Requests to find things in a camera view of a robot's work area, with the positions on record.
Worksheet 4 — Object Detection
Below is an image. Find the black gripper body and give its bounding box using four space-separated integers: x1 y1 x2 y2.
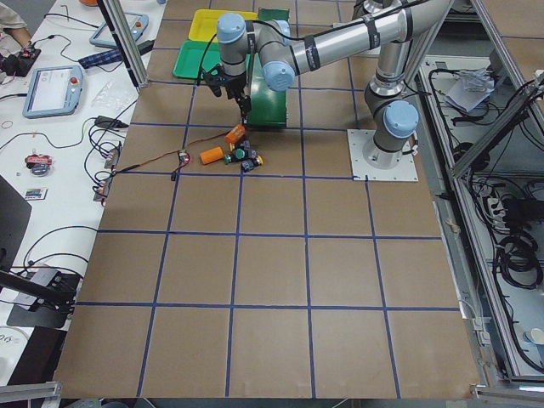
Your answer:
201 64 247 100

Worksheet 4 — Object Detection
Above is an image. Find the orange cylinder with white digits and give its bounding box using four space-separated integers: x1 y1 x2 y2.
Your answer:
224 124 246 144

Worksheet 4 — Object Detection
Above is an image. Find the plain orange cylinder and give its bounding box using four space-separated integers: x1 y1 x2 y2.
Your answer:
200 146 224 165

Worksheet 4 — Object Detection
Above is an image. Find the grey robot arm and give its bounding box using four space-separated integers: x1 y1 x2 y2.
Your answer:
198 1 451 154

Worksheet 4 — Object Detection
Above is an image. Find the green conveyor belt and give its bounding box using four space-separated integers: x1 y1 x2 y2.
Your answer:
245 7 292 130

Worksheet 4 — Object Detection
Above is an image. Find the green plastic tray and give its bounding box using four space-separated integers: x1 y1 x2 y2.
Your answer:
173 40 220 80

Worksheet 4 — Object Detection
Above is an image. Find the yellow plastic tray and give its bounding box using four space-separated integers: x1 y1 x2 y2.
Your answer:
188 8 258 42

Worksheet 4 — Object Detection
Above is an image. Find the far teach pendant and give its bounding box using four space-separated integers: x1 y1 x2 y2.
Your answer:
88 12 150 48

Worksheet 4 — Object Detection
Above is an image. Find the teach pendant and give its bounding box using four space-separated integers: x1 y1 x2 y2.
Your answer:
22 65 84 119
88 12 150 48

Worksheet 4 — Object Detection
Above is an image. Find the plaid blue pouch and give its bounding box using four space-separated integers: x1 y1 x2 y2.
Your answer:
77 49 122 69

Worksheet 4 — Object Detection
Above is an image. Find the near teach pendant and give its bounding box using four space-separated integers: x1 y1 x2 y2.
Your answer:
22 65 84 119

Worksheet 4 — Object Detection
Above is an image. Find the red black wire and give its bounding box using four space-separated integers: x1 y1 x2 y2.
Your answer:
114 129 235 182

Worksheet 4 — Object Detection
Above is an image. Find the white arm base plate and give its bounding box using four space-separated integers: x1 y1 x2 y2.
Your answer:
347 129 418 183

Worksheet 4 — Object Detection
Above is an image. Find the aluminium frame post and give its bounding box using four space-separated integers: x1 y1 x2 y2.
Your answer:
98 0 149 89

